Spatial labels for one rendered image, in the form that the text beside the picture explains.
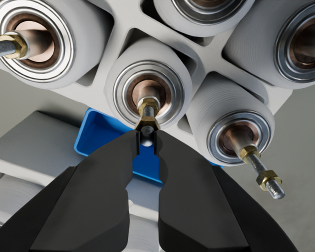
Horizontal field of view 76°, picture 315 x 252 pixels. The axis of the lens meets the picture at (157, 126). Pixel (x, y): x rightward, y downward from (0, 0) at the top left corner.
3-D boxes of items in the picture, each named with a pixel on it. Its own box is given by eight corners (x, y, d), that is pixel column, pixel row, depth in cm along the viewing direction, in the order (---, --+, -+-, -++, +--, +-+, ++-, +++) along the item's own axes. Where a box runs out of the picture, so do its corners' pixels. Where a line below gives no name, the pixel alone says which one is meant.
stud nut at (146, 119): (150, 140, 16) (150, 146, 15) (131, 130, 15) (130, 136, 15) (164, 121, 15) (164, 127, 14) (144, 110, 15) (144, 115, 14)
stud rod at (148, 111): (150, 107, 20) (149, 149, 14) (141, 102, 20) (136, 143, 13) (155, 99, 20) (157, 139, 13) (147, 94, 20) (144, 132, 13)
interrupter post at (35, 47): (26, 22, 18) (2, 22, 15) (52, 37, 19) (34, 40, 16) (19, 46, 19) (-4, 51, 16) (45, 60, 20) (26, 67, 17)
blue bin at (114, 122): (88, 124, 51) (71, 151, 40) (102, 85, 46) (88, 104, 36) (191, 164, 57) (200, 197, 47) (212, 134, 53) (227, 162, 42)
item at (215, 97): (237, 91, 40) (293, 138, 24) (199, 122, 43) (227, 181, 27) (208, 55, 37) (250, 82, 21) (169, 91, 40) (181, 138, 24)
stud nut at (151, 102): (150, 120, 19) (150, 123, 19) (135, 111, 19) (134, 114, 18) (161, 103, 19) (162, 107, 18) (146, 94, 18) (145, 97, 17)
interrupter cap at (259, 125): (280, 137, 25) (283, 140, 24) (228, 171, 27) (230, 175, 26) (246, 94, 22) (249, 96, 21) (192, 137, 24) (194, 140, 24)
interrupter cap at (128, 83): (196, 103, 22) (198, 106, 22) (141, 137, 24) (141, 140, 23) (158, 42, 19) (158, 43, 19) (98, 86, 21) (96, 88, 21)
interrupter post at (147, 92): (164, 98, 22) (166, 110, 19) (146, 109, 22) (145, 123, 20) (151, 79, 21) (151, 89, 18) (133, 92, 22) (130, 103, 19)
